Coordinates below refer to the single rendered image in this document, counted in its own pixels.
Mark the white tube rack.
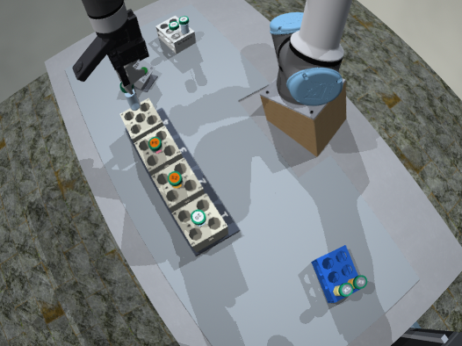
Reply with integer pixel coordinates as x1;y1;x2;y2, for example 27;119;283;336
156;16;196;54

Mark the light grey flat mat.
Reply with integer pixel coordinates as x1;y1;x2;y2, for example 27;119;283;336
65;4;420;346

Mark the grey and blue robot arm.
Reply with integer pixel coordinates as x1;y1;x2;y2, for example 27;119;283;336
73;0;352;106

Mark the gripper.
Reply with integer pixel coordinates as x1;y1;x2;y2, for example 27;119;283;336
96;9;149;95

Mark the blue tube rack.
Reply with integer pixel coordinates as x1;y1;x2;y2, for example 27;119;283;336
311;247;358;303

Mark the cream tube adapter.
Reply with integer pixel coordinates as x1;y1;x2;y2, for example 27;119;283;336
152;158;205;213
172;194;228;252
120;98;163;143
134;126;183;176

